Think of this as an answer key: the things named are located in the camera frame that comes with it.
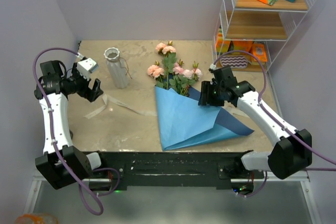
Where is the pink flower stem tall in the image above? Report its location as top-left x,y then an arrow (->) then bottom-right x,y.
155,41 -> 177,87

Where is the orange plastic object corner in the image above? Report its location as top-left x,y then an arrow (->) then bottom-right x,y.
14,214 -> 59,224

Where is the white ribbed ceramic vase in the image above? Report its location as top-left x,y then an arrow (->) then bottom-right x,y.
104,47 -> 131,89

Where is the black table front rail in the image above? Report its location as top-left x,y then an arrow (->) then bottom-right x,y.
88,152 -> 264,192

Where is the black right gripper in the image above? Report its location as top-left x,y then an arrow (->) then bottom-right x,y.
198,80 -> 225,106

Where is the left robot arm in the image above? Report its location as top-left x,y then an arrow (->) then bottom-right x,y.
34,58 -> 109,189

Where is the orange packet bottom right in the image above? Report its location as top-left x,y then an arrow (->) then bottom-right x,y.
250,43 -> 268,63

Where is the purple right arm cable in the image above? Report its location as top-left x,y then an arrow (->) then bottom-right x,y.
209,50 -> 336,198

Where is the orange box bottom left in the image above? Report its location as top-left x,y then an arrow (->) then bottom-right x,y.
215,34 -> 231,54

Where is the white wire shelf rack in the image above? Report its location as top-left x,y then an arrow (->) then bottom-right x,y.
212,0 -> 317,70

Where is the blue wrapping paper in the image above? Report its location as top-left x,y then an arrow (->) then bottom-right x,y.
155,87 -> 254,151

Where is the peach flower stem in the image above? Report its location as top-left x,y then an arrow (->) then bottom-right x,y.
146,61 -> 169,90

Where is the orange box bottom middle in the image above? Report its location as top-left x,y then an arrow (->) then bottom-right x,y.
228,40 -> 254,54

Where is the purple striped sleep mask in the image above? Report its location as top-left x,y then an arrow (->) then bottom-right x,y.
219,55 -> 248,69

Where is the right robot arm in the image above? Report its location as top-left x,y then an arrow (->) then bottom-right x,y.
198,65 -> 312,179

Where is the pink flower stem right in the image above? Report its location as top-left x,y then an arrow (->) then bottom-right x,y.
169,60 -> 203,97

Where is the cream printed ribbon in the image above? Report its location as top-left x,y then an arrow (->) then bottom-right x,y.
84,94 -> 157,119

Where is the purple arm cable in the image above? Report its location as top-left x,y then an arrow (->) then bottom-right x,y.
209,50 -> 336,198
32,47 -> 121,216

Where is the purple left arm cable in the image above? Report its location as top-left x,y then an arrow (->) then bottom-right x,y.
32,47 -> 121,216

